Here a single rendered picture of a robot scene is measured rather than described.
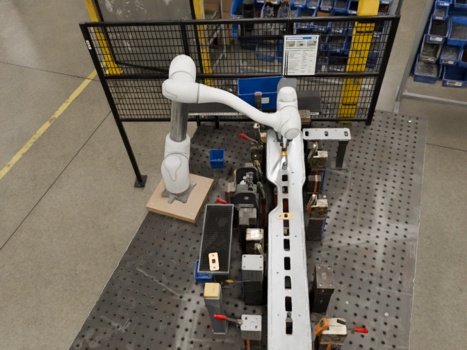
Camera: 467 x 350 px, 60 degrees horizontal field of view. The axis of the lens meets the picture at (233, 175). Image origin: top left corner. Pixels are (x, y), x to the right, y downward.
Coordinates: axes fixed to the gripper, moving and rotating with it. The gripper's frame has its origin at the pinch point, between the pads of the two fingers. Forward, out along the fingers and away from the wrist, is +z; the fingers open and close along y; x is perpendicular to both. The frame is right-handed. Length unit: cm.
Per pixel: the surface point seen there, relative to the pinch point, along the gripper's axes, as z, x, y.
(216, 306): -1, -99, -32
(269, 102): -2.7, 35.8, -9.0
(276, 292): 5, -89, -6
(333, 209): 35, -21, 31
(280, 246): 5, -65, -3
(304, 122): 3.5, 23.5, 13.4
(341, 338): 4, -109, 22
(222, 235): -11, -69, -31
